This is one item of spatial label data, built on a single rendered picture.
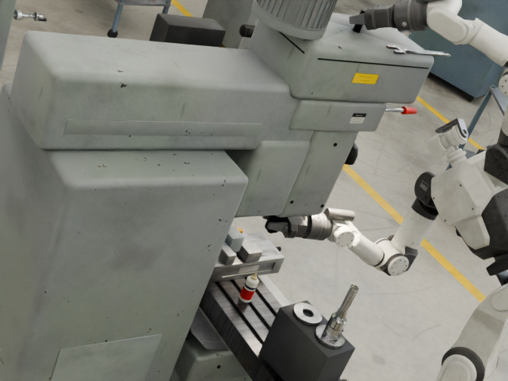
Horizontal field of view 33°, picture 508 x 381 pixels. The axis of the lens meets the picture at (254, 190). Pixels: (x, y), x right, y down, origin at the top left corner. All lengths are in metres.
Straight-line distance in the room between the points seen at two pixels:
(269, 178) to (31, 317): 0.74
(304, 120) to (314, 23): 0.28
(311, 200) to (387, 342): 2.18
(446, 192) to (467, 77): 5.97
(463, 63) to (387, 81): 6.22
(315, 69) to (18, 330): 0.99
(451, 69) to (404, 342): 4.43
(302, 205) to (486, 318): 0.68
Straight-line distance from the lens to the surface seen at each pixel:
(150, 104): 2.03
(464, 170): 2.60
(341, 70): 2.28
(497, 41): 2.32
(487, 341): 2.82
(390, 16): 2.36
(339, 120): 2.39
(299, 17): 2.17
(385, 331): 4.72
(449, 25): 2.29
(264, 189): 2.38
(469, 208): 2.62
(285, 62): 2.26
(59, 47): 2.01
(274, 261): 2.96
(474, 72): 8.59
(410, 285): 5.21
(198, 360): 2.67
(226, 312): 2.75
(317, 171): 2.50
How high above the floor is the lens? 2.56
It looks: 28 degrees down
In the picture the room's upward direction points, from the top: 22 degrees clockwise
